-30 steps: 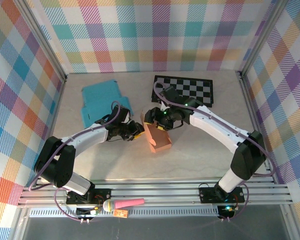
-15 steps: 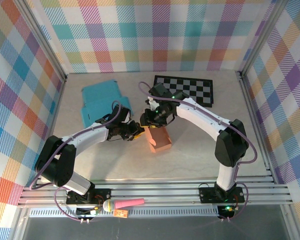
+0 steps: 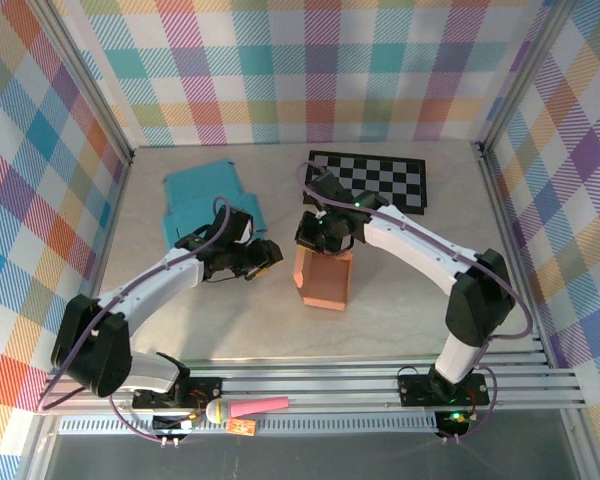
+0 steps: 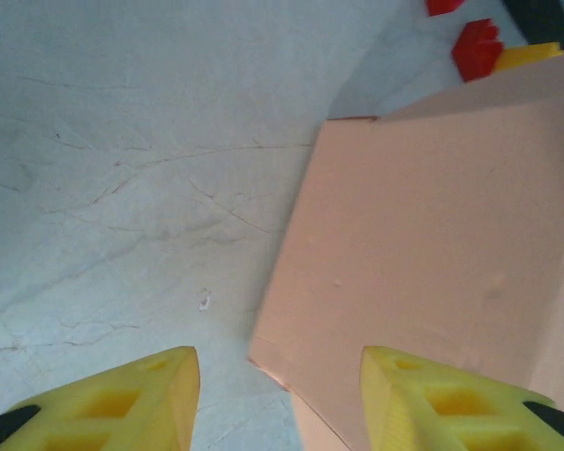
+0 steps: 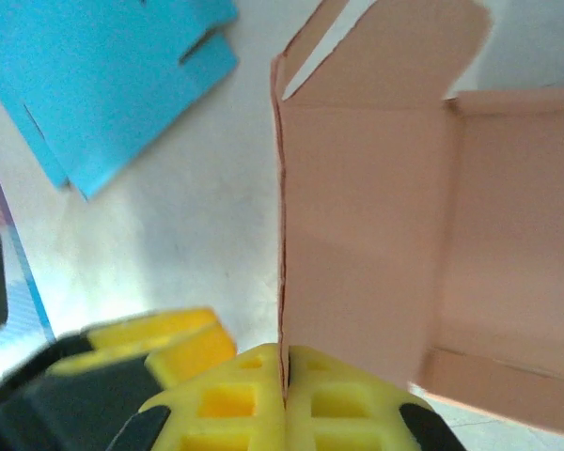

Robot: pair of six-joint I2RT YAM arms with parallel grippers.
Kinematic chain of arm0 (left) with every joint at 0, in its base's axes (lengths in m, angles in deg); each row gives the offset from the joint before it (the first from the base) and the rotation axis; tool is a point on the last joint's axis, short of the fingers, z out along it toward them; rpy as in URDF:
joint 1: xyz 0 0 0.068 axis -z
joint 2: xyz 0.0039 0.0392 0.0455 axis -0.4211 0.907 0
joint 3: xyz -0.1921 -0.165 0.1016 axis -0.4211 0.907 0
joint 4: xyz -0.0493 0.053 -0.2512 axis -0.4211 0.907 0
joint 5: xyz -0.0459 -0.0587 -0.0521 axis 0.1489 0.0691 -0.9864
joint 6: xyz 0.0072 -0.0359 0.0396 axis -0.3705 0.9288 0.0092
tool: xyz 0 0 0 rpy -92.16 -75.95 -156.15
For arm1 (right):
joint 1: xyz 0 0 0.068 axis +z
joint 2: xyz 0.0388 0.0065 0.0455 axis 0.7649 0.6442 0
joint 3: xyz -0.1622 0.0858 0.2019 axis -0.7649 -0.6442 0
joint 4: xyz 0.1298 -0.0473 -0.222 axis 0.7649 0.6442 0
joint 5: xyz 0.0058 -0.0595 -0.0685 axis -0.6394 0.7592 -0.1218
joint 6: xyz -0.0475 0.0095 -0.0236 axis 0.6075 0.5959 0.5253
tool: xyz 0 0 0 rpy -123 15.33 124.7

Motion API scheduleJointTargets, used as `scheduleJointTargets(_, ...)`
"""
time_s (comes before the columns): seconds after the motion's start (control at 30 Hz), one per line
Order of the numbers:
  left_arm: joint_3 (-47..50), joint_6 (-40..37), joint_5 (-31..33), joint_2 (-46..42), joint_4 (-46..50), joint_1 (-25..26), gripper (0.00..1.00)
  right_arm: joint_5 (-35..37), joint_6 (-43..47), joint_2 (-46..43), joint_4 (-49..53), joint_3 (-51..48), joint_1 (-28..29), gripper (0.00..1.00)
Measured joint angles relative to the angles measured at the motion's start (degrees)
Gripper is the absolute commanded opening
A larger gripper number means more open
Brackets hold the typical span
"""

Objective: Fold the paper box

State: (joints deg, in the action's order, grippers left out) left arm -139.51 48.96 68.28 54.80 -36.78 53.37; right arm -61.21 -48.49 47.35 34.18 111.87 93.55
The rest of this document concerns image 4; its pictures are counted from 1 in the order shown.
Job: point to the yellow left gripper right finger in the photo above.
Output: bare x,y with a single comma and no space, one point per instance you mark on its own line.
451,413

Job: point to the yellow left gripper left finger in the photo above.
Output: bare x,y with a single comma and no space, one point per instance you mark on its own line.
98,413

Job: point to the pink paper box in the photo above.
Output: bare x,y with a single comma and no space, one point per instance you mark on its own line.
427,235

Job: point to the small red toy brick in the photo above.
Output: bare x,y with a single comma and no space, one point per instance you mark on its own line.
477,51

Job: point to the yellow toy brick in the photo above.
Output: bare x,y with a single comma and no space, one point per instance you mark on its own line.
528,55

